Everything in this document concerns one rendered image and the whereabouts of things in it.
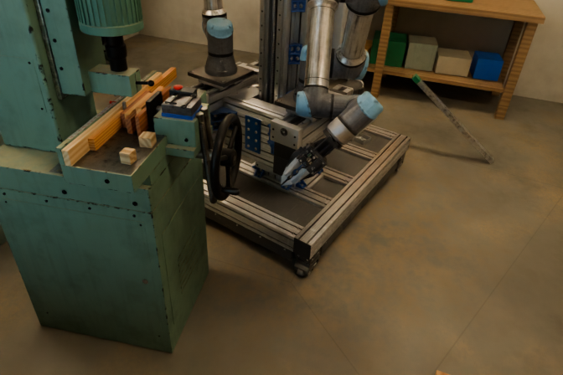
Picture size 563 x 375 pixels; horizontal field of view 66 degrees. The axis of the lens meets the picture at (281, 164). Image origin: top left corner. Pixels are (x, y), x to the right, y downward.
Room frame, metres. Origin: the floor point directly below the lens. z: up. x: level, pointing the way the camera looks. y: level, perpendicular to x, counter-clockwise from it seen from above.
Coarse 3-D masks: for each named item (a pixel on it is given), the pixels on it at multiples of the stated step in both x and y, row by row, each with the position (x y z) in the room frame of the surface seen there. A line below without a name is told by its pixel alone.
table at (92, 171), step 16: (112, 144) 1.11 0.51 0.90; (128, 144) 1.11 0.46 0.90; (160, 144) 1.13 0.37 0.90; (80, 160) 1.01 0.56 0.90; (96, 160) 1.02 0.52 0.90; (112, 160) 1.02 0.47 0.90; (144, 160) 1.03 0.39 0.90; (160, 160) 1.12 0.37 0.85; (64, 176) 0.98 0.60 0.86; (80, 176) 0.98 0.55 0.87; (96, 176) 0.97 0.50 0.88; (112, 176) 0.96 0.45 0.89; (128, 176) 0.95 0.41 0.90; (144, 176) 1.02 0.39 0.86; (128, 192) 0.95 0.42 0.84
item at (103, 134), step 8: (168, 72) 1.60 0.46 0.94; (176, 72) 1.65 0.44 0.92; (160, 80) 1.51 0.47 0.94; (168, 80) 1.58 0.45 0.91; (152, 88) 1.45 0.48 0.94; (112, 120) 1.19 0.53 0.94; (120, 120) 1.21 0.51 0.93; (104, 128) 1.13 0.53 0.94; (112, 128) 1.16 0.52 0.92; (120, 128) 1.20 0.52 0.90; (96, 136) 1.08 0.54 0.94; (104, 136) 1.11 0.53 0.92; (96, 144) 1.07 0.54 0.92
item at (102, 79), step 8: (104, 64) 1.31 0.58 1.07; (88, 72) 1.25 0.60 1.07; (96, 72) 1.25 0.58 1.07; (104, 72) 1.25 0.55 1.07; (112, 72) 1.25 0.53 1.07; (120, 72) 1.25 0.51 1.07; (128, 72) 1.26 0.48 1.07; (136, 72) 1.27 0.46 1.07; (96, 80) 1.24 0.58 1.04; (104, 80) 1.24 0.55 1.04; (112, 80) 1.24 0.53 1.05; (120, 80) 1.23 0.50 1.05; (128, 80) 1.23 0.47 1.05; (136, 80) 1.26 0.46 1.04; (96, 88) 1.25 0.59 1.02; (104, 88) 1.24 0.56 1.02; (112, 88) 1.24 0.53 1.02; (120, 88) 1.23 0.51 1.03; (128, 88) 1.23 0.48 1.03; (136, 88) 1.26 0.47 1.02; (128, 96) 1.23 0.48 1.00
